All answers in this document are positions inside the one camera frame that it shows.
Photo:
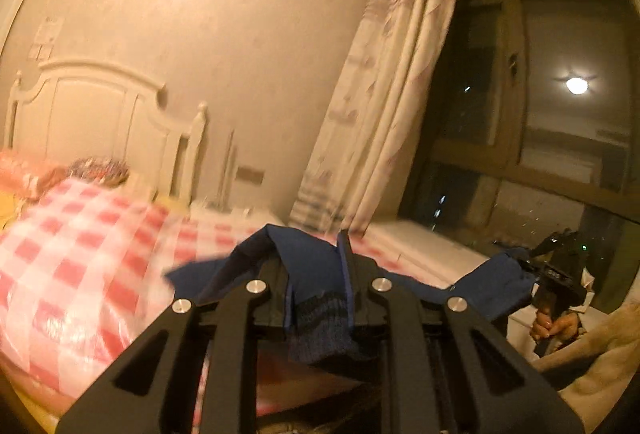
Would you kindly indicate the white wall notice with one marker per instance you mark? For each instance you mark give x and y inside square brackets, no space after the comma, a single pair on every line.
[48,32]

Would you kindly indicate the white nightstand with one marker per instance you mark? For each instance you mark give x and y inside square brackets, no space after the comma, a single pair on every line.
[260,214]

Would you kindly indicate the gold wall outlet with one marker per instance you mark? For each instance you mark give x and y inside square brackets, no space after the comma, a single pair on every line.
[250,175]

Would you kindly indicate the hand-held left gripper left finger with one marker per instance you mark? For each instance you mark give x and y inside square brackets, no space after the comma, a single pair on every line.
[272,299]

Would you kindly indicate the dark window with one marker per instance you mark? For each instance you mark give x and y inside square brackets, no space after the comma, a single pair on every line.
[500,89]

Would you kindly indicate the person's right hand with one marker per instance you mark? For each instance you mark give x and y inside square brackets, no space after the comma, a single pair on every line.
[562,326]

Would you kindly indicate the pink white checkered sheet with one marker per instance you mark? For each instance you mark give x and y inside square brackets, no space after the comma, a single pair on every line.
[75,264]

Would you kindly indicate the white wooden headboard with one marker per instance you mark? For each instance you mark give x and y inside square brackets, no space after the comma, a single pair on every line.
[100,114]

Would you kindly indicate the white window bench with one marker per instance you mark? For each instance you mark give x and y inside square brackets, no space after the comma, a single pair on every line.
[425,249]

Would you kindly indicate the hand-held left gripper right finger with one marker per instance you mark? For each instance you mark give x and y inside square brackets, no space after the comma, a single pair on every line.
[365,299]

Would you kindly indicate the pink pillow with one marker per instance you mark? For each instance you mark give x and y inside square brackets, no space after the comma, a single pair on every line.
[25,174]

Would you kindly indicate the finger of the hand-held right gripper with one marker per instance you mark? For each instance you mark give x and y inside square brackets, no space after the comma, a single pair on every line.
[529,270]

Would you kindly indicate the slim white table lamp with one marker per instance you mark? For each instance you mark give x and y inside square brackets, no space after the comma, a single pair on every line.
[230,164]

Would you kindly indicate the boat print curtain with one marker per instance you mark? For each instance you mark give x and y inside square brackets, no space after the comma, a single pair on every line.
[380,89]

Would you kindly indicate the floral embroidered cushion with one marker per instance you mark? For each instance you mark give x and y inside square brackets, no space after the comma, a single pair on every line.
[97,172]

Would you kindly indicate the person's right forearm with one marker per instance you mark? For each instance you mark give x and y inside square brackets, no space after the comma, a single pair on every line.
[600,364]

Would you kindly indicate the yellow floral bedsheet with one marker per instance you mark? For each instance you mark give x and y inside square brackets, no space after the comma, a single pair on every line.
[7,209]

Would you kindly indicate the small pink wall label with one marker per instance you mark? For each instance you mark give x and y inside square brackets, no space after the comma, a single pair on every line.
[41,52]

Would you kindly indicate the navy puffer jacket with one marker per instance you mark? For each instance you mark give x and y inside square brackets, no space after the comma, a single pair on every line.
[310,259]

